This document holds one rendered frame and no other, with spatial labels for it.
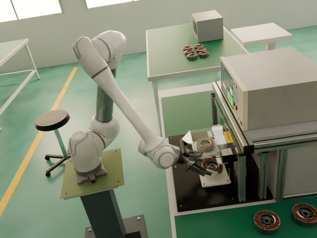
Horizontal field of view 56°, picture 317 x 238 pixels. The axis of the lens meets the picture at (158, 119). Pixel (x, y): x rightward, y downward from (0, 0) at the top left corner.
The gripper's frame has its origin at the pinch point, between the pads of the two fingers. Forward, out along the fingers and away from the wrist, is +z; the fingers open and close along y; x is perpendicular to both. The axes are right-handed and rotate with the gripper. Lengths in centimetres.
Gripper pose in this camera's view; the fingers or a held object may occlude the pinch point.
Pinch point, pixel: (211, 166)
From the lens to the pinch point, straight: 164.5
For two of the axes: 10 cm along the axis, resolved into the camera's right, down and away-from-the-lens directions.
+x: 3.9, -8.0, -4.6
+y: 0.4, 5.1, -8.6
